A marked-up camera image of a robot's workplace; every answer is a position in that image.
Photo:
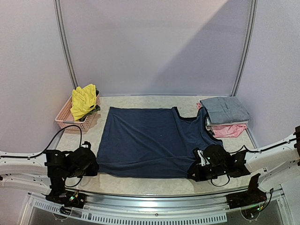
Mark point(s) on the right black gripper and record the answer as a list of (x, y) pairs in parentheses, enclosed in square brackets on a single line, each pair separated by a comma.
[(197, 166)]

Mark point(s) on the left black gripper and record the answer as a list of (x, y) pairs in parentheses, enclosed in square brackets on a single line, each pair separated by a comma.
[(93, 170)]

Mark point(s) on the navy blue garment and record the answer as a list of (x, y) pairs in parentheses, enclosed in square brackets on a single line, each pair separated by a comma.
[(151, 143)]

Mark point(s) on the grey blue button shirt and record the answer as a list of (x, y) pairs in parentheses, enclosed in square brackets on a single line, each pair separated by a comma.
[(225, 109)]

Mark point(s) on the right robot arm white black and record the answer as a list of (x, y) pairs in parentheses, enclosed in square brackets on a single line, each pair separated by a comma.
[(273, 164)]

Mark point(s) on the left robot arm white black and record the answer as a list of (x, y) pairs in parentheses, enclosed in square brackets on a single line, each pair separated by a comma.
[(47, 171)]

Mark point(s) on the pink plastic laundry basket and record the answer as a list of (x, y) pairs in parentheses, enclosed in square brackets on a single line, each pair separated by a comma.
[(65, 117)]

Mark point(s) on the white folded shirt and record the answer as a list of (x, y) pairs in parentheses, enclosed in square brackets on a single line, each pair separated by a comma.
[(209, 123)]

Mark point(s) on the pink folded garment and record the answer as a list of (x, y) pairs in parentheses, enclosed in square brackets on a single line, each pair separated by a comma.
[(223, 131)]

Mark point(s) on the yellow garment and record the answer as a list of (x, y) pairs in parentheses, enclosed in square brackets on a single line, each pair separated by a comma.
[(75, 100)]

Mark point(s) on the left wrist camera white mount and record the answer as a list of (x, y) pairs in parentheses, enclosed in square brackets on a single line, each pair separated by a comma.
[(86, 144)]

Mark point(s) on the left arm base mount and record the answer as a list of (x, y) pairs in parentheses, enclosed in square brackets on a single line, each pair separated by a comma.
[(59, 194)]

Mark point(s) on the aluminium front rail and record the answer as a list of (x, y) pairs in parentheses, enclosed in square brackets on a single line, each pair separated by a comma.
[(122, 210)]

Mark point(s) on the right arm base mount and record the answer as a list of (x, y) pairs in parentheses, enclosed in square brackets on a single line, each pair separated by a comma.
[(252, 195)]

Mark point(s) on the right aluminium corner post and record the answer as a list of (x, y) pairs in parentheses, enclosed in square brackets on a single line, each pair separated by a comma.
[(246, 47)]

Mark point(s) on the aluminium corner post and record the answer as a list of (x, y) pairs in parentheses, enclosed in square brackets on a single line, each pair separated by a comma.
[(246, 47), (64, 42)]

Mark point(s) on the left aluminium corner post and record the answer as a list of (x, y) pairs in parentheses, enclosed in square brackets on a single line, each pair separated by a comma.
[(64, 42)]

